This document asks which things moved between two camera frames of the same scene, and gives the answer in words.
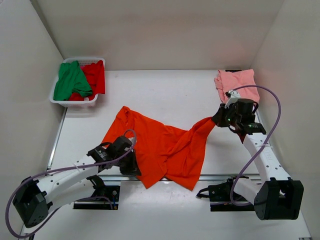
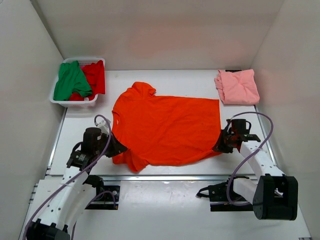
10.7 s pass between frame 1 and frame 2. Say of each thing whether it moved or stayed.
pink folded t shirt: stayed
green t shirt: stayed
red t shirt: stayed
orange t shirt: moved
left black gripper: moved
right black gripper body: moved
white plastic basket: stayed
